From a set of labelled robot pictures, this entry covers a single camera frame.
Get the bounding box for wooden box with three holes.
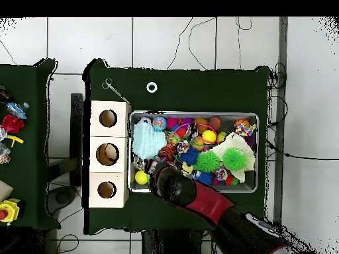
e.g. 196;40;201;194
89;100;132;208

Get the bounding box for tiger striped plush toy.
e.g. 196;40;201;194
158;143;176;160

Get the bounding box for globe print ball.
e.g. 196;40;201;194
152;116;168;132

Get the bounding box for light blue muslin cloth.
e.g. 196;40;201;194
132;122;168;161

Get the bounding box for blue spiky ball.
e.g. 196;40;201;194
179;146;199;167

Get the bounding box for yellow smiley ball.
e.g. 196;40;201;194
201;130;217;145

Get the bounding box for small green spiky toy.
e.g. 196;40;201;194
195;149;221;173

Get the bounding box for dark green tablecloth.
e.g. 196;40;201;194
83;58;271;235
0;58;60;230

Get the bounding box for large green spiky toy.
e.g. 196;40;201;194
221;147;248;171

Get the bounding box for cream knitted cloth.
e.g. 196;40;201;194
211;132;256;183

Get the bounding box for orange basketball toy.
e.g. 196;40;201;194
234;118;250;129

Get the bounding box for silver scissors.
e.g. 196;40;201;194
101;78;131;105

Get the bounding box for colourful spotted cloth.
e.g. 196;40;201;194
234;123;257;138

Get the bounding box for black upright panel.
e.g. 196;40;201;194
70;93;84;186

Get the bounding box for yellow plastic piece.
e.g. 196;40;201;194
6;134;24;148

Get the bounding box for blue and clear packet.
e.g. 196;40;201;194
6;101;30;120

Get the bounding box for red crumpled item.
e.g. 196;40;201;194
1;114;25;134

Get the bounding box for clear plastic packet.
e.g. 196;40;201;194
0;142;11;165

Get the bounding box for beige box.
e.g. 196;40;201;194
0;180;13;202

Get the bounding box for yellow emergency stop button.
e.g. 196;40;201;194
0;198;21;225

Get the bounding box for wire mesh bin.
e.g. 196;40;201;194
128;110;260;193

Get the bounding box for thin black cable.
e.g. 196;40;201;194
266;142;339;161
187;17;217;71
166;17;194;70

